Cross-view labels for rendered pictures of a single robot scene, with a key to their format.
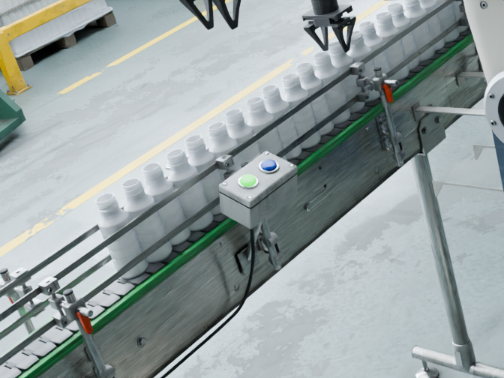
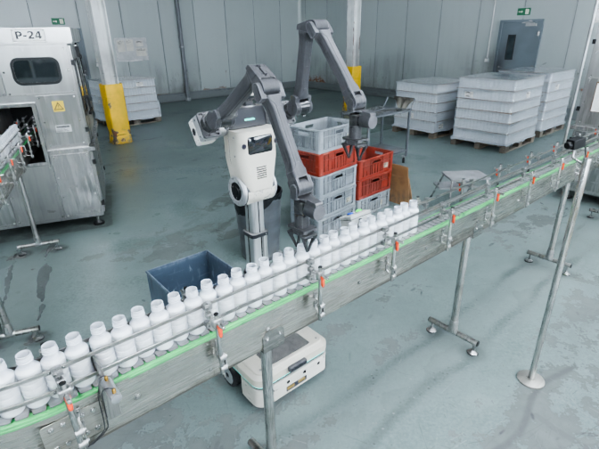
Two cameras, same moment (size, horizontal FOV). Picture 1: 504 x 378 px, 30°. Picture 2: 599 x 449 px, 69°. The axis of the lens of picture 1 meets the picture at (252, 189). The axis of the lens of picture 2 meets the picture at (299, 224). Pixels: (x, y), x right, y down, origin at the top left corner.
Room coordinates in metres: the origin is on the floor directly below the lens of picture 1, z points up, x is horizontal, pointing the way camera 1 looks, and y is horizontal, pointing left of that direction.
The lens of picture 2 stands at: (3.56, -0.29, 1.92)
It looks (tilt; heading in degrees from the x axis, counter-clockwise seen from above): 24 degrees down; 180
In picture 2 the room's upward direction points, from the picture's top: 1 degrees counter-clockwise
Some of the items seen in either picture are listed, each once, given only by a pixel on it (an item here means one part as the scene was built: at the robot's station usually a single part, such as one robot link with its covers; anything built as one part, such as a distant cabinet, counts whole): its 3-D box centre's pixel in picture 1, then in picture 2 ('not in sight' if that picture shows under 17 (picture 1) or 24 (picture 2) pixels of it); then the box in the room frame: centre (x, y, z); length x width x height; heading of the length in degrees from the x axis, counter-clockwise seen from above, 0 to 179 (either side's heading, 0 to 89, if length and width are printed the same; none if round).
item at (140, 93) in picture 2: not in sight; (125, 101); (-7.06, -4.35, 0.50); 1.24 x 1.03 x 1.00; 133
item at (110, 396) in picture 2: not in sight; (98, 408); (2.65, -0.87, 0.96); 0.23 x 0.10 x 0.27; 40
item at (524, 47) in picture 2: not in sight; (512, 67); (-7.52, 4.96, 1.05); 1.00 x 0.10 x 2.10; 40
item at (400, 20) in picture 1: (401, 37); (252, 284); (2.21, -0.46, 1.08); 0.06 x 0.06 x 0.17
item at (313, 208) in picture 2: not in sight; (309, 200); (2.09, -0.25, 1.36); 0.12 x 0.09 x 0.12; 40
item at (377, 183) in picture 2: not in sight; (361, 181); (-1.22, 0.44, 0.33); 0.61 x 0.41 x 0.22; 133
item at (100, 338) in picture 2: not in sight; (102, 347); (2.54, -0.88, 1.08); 0.06 x 0.06 x 0.17
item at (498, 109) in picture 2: not in sight; (497, 110); (-4.30, 3.28, 0.59); 1.24 x 1.03 x 1.17; 132
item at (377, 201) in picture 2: not in sight; (360, 199); (-1.22, 0.44, 0.11); 0.61 x 0.41 x 0.22; 133
